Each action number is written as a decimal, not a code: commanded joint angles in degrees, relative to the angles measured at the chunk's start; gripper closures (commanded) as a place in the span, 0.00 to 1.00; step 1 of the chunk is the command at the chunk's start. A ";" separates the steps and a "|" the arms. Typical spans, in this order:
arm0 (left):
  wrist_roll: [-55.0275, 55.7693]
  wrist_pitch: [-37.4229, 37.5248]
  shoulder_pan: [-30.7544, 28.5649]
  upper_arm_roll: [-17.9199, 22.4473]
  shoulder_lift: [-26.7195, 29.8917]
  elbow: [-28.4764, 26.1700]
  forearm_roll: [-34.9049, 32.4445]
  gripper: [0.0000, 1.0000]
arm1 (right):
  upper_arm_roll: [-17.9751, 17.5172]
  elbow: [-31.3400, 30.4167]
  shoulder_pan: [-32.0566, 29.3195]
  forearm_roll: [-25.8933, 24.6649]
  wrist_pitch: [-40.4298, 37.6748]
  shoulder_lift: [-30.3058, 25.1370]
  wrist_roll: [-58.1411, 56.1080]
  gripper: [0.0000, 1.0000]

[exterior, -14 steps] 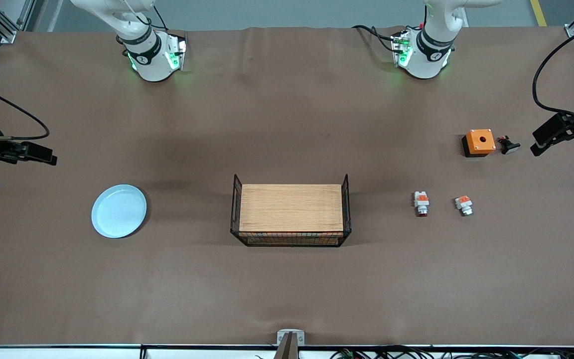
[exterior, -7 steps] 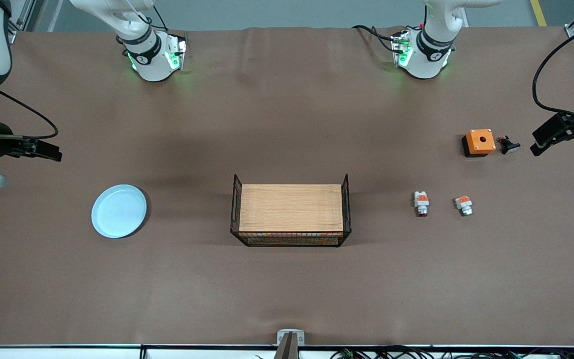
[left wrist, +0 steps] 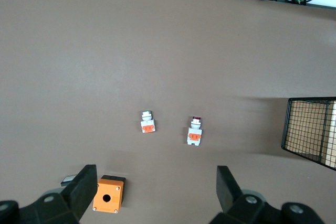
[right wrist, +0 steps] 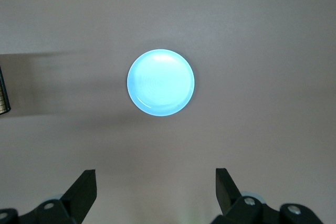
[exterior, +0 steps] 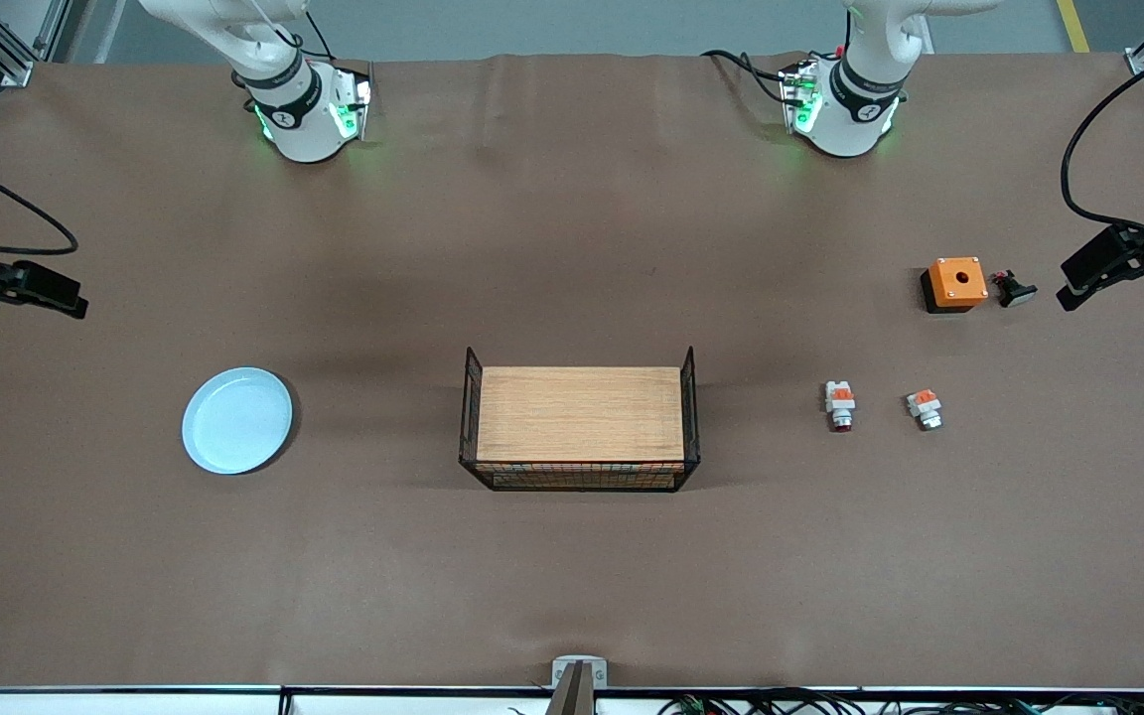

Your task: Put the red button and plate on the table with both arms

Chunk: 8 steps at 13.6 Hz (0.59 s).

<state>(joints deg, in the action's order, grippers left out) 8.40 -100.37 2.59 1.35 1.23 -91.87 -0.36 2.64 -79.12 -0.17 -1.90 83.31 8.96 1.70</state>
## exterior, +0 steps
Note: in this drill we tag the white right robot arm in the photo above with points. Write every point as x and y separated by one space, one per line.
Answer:
284 109

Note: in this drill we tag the black button with white cap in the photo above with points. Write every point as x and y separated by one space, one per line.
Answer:
1014 290

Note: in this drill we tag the aluminium bracket with profile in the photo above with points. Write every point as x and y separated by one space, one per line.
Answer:
579 680

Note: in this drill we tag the light blue round plate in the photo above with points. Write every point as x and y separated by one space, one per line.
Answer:
237 420

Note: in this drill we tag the orange white contact block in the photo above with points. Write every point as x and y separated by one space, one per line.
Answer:
840 402
925 407

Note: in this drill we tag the orange button enclosure box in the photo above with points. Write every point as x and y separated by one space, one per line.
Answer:
956 281

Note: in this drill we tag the wooden board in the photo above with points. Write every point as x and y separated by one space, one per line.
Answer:
582 412

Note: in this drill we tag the white table edge rail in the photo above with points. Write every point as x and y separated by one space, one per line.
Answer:
135 700

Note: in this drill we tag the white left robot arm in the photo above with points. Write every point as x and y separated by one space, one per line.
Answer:
860 99

